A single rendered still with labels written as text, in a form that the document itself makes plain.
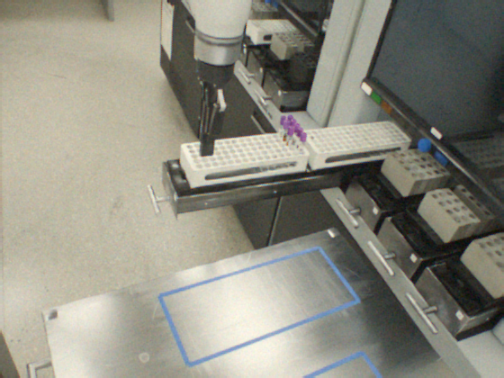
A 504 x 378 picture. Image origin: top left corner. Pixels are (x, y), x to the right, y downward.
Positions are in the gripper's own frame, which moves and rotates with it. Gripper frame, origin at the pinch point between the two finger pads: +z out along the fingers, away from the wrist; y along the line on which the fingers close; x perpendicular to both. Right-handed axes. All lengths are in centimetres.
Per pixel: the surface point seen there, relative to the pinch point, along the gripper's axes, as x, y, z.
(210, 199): 0.6, -6.8, 11.2
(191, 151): 2.8, 2.6, 4.2
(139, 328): 23.4, -37.1, 8.0
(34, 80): 38, 199, 90
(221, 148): -4.8, 2.5, 4.4
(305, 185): -24.6, -6.9, 11.9
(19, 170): 50, 113, 90
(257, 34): -41, 66, 5
